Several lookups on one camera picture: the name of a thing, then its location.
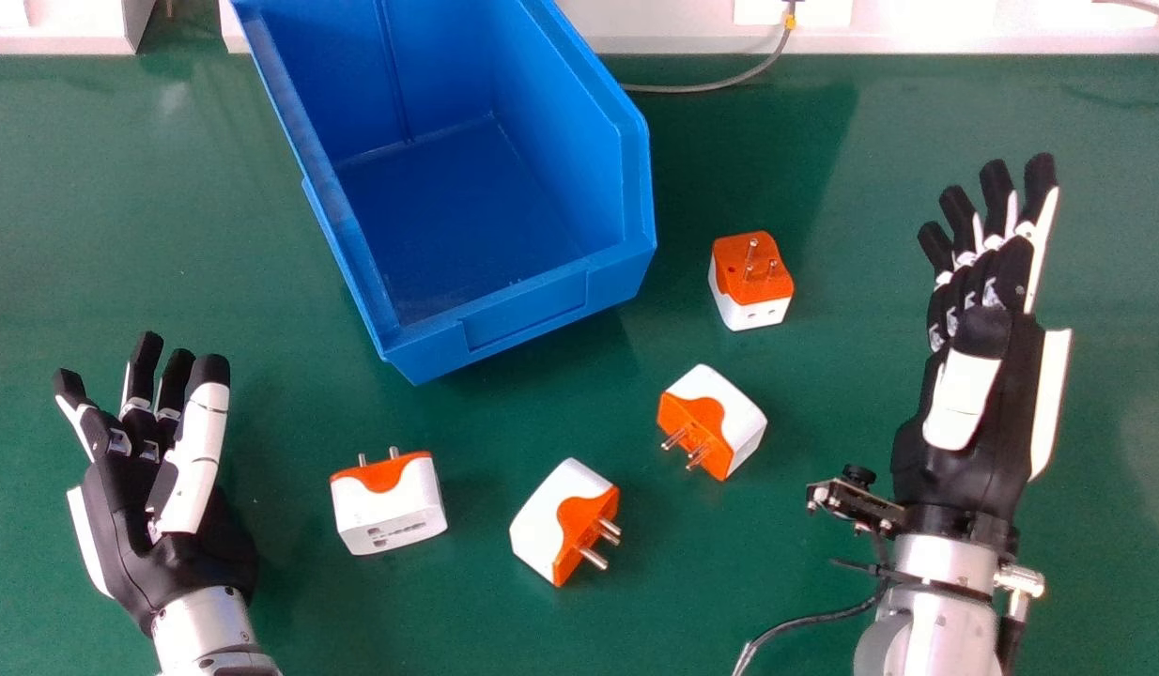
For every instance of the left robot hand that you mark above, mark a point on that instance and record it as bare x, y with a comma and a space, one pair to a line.
129, 535

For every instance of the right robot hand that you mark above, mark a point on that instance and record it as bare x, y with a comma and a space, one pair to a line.
983, 422

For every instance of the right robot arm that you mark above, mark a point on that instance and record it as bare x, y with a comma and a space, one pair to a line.
936, 610

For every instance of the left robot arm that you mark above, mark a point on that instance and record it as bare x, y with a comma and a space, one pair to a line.
208, 638

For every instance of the white-and-orange plug adapter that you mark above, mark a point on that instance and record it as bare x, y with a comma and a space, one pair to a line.
750, 282
389, 502
565, 521
720, 418

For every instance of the blue plastic bin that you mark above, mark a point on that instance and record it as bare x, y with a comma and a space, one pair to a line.
448, 178

